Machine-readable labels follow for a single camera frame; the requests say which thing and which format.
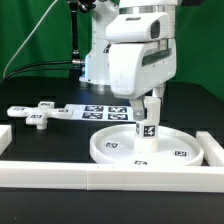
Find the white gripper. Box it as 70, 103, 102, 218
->
106, 12, 176, 121

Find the white round table top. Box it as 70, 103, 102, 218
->
90, 124, 204, 167

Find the white cross-shaped table base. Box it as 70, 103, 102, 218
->
7, 101, 73, 130

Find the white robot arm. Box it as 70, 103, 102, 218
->
80, 0, 182, 121

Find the white sheet with markers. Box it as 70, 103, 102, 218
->
65, 104, 134, 122

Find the black cable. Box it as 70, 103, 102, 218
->
0, 60, 74, 84

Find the grey cable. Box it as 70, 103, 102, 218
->
2, 0, 60, 79

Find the white U-shaped frame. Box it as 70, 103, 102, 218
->
0, 132, 224, 193

